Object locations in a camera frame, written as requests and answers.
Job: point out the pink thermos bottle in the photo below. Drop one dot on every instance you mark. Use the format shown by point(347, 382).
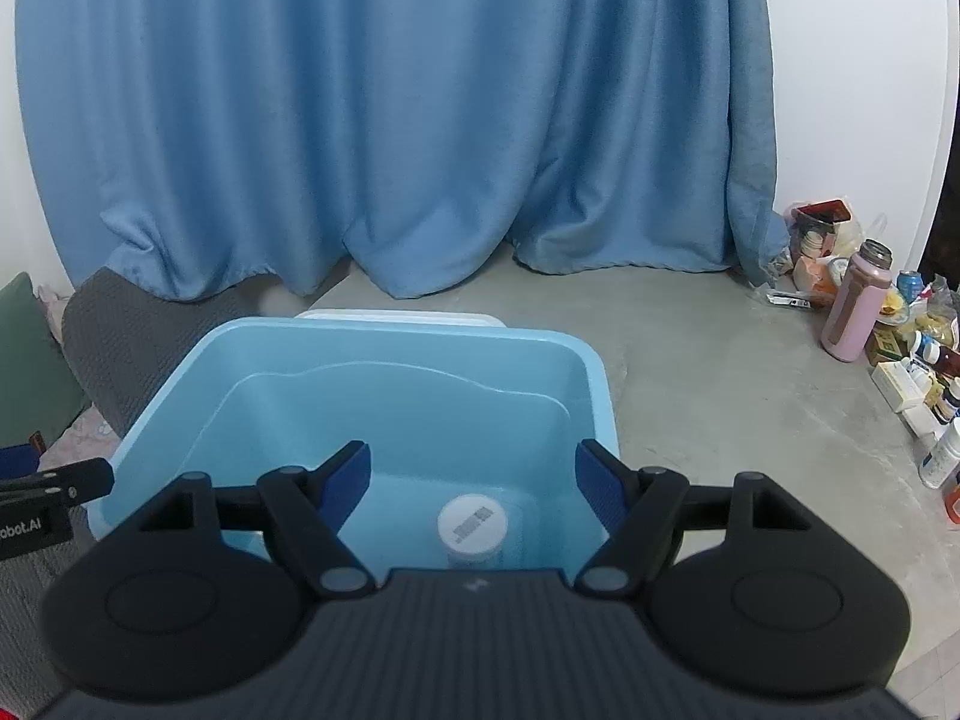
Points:
point(851, 315)

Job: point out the pile of assorted medicine packages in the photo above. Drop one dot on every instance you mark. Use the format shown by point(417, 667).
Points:
point(937, 315)

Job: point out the white medicine box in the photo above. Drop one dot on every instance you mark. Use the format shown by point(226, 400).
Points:
point(896, 386)

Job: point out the grey round desktop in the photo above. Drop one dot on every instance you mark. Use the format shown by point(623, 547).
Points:
point(712, 405)

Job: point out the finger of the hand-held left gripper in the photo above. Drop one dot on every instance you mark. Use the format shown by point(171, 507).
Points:
point(75, 481)
point(15, 461)

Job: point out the blue can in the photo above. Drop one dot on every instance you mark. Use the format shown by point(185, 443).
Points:
point(910, 285)

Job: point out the pink bedding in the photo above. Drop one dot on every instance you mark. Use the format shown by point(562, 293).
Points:
point(82, 442)

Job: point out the green pillow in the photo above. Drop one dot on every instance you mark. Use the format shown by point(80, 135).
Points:
point(34, 360)

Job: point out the dark grey waffle blanket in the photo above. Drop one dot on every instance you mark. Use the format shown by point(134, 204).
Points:
point(112, 330)

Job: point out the white pill bottle labelled cap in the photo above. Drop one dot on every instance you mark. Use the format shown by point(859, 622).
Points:
point(471, 521)

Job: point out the brown bottle white cap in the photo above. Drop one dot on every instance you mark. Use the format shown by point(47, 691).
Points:
point(941, 356)

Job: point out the white plastic bin lid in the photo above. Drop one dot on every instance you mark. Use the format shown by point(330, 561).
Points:
point(397, 317)

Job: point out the blue plastic storage bin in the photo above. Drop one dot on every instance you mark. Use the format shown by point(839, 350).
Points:
point(225, 375)

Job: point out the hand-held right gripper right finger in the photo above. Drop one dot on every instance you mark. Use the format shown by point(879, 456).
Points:
point(600, 481)

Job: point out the blue curtain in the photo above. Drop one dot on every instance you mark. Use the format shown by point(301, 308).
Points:
point(375, 90)

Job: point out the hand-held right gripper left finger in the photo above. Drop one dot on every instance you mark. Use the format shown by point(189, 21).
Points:
point(352, 476)

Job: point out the small orange bottle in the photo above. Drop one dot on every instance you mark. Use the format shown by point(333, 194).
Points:
point(954, 499)

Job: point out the plastic bag of snacks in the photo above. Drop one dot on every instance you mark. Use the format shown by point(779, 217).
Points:
point(821, 214)

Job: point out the white dropper bottle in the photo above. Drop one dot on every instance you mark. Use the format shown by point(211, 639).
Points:
point(943, 454)

